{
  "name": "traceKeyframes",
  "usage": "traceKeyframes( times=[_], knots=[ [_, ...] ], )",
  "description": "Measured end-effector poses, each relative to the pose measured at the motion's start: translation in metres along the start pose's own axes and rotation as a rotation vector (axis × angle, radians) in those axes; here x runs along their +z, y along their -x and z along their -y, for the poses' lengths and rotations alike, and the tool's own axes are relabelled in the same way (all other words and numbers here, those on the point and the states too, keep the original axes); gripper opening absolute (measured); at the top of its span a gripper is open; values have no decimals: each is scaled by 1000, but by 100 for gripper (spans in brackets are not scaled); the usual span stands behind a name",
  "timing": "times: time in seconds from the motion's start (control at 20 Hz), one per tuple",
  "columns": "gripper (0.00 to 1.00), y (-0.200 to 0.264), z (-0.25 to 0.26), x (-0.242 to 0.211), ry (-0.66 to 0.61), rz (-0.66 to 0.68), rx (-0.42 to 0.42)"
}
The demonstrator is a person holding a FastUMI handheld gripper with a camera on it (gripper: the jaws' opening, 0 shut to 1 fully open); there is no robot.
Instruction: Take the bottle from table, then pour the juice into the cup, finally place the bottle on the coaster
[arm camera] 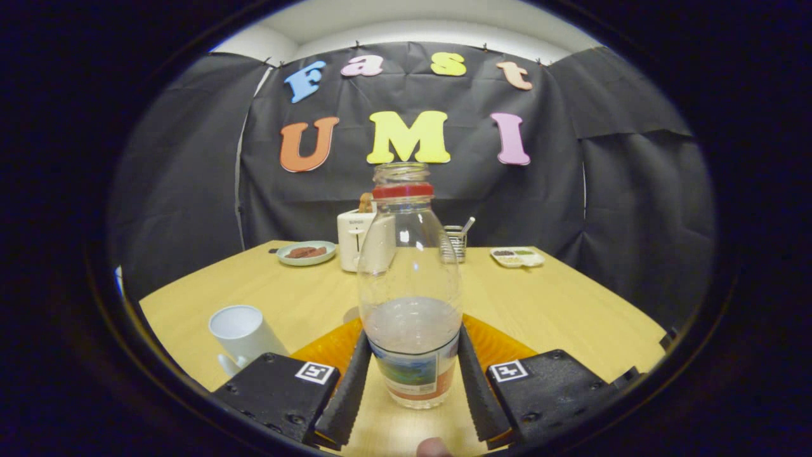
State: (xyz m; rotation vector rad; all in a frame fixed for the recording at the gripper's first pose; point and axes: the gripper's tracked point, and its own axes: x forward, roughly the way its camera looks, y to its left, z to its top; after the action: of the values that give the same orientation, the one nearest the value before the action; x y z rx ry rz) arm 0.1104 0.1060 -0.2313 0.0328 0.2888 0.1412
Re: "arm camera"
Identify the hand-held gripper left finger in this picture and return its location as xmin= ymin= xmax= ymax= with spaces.
xmin=213 ymin=317 xmax=372 ymax=448

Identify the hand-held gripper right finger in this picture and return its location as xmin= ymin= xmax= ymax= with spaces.
xmin=458 ymin=314 xmax=641 ymax=450

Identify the clear plastic juice bottle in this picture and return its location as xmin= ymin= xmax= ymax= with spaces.
xmin=357 ymin=162 xmax=464 ymax=410

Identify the white cup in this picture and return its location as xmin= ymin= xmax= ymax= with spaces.
xmin=208 ymin=305 xmax=289 ymax=376

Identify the wooden table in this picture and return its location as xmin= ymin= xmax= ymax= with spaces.
xmin=138 ymin=240 xmax=667 ymax=455

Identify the white divided dish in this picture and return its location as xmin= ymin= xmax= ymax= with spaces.
xmin=490 ymin=247 xmax=546 ymax=268

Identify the pale green plate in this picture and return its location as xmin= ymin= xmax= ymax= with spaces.
xmin=277 ymin=241 xmax=337 ymax=267

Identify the white toaster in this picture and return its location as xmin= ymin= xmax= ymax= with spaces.
xmin=337 ymin=202 xmax=397 ymax=274

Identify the black backdrop cloth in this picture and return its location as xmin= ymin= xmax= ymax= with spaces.
xmin=108 ymin=41 xmax=717 ymax=331

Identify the metal wire utensil holder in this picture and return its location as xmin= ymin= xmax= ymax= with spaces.
xmin=442 ymin=225 xmax=468 ymax=264

